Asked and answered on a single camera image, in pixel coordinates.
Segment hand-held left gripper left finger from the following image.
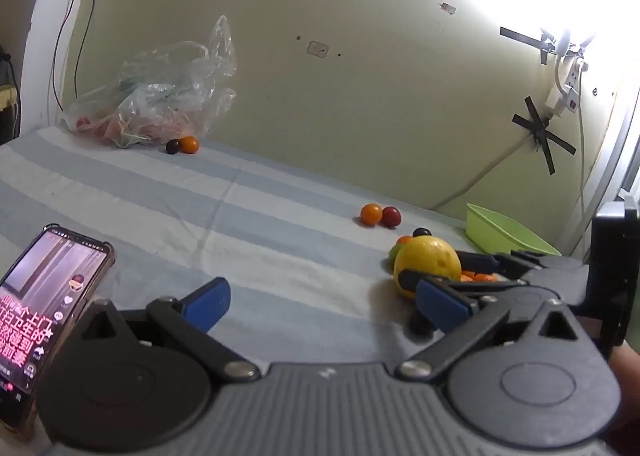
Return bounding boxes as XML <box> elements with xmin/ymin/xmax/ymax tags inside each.
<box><xmin>75</xmin><ymin>277</ymin><xmax>262</xmax><ymax>383</ymax></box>

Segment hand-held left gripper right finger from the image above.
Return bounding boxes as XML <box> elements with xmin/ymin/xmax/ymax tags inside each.
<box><xmin>397</xmin><ymin>279</ymin><xmax>583</xmax><ymax>382</ymax></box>

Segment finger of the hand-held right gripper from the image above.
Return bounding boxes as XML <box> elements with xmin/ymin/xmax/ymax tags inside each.
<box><xmin>457</xmin><ymin>250</ymin><xmax>561</xmax><ymax>282</ymax></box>
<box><xmin>399</xmin><ymin>269</ymin><xmax>546</xmax><ymax>304</ymax></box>

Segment green plastic basket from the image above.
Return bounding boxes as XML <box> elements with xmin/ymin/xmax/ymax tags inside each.
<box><xmin>466</xmin><ymin>203</ymin><xmax>562</xmax><ymax>257</ymax></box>

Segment yellow tomato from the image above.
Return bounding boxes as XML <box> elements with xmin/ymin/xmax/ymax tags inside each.
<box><xmin>393</xmin><ymin>235</ymin><xmax>462</xmax><ymax>299</ymax></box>

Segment striped bed sheet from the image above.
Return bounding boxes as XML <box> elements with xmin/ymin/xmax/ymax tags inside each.
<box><xmin>0</xmin><ymin>129</ymin><xmax>591</xmax><ymax>456</ymax></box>

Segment black tape cross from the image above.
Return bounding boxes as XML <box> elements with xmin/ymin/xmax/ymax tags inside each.
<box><xmin>511</xmin><ymin>96</ymin><xmax>577</xmax><ymax>176</ymax></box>

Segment smartphone in clear case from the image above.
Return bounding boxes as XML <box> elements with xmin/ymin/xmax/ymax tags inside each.
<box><xmin>0</xmin><ymin>223</ymin><xmax>115</xmax><ymax>442</ymax></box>

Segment white power strip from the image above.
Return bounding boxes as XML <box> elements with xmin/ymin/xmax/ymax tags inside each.
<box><xmin>545</xmin><ymin>56</ymin><xmax>590</xmax><ymax>118</ymax></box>

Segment clear plastic bag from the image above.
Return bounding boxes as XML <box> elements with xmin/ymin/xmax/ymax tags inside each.
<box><xmin>62</xmin><ymin>15</ymin><xmax>237</xmax><ymax>149</ymax></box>

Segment black tape strips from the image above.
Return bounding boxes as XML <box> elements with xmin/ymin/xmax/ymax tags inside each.
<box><xmin>500</xmin><ymin>26</ymin><xmax>556</xmax><ymax>64</ymax></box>

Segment beige wall cable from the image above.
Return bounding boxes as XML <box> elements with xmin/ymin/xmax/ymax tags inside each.
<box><xmin>432</xmin><ymin>133</ymin><xmax>541</xmax><ymax>211</ymax></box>

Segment white power cable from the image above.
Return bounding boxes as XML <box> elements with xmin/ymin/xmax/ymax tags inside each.
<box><xmin>572</xmin><ymin>106</ymin><xmax>593</xmax><ymax>257</ymax></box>

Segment white window frame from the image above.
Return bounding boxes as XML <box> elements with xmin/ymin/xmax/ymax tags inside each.
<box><xmin>585</xmin><ymin>86</ymin><xmax>640</xmax><ymax>257</ymax></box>

